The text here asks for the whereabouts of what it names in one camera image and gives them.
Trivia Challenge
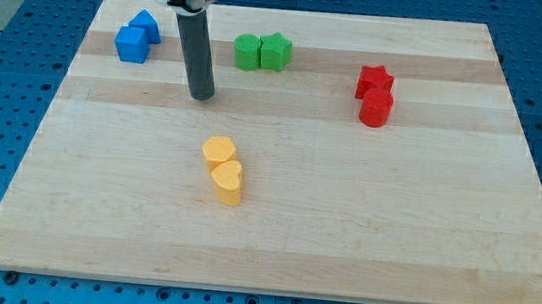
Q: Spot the wooden board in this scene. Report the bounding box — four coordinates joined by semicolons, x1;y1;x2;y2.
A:
0;0;542;304

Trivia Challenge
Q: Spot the yellow hexagon block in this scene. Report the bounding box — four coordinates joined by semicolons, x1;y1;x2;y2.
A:
202;135;238;172

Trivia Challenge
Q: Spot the red cylinder block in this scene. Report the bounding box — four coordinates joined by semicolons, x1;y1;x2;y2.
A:
359;88;394;128

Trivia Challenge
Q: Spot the blue cube block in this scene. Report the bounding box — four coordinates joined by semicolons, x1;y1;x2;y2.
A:
114;26;150;64

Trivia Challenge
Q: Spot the green cylinder block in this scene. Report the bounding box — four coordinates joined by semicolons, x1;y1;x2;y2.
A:
233;34;262;71

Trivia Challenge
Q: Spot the green star block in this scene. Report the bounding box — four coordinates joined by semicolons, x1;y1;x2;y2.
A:
260;32;293;72

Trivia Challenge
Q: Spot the blue pentagon block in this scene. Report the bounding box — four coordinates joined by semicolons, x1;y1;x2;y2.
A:
129;9;162;45

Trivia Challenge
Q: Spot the yellow heart block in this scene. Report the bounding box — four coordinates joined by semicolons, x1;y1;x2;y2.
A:
210;160;243;207

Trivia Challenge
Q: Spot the red star block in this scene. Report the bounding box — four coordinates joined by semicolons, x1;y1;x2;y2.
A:
355;65;396;100

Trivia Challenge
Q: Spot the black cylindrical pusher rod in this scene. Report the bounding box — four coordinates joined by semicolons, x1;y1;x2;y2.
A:
176;9;216;101

